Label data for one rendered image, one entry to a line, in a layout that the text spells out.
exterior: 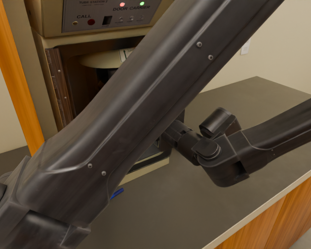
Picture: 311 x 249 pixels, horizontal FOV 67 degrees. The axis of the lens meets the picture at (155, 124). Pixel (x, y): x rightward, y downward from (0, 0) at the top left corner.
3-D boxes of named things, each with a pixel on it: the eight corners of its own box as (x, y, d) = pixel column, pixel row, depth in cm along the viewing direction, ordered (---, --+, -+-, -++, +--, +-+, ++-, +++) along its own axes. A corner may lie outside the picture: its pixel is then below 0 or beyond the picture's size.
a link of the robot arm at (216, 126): (208, 160, 38) (227, 187, 43) (254, 112, 40) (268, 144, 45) (171, 134, 48) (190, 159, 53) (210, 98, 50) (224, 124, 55)
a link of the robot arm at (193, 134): (191, 159, 44) (200, 173, 48) (216, 134, 45) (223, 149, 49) (170, 142, 49) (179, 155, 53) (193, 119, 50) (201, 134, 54)
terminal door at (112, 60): (81, 190, 67) (47, 46, 46) (170, 155, 80) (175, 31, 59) (82, 192, 66) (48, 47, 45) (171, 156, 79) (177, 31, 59)
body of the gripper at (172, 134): (180, 104, 55) (201, 117, 50) (176, 141, 60) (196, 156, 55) (157, 111, 52) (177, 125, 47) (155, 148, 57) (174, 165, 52)
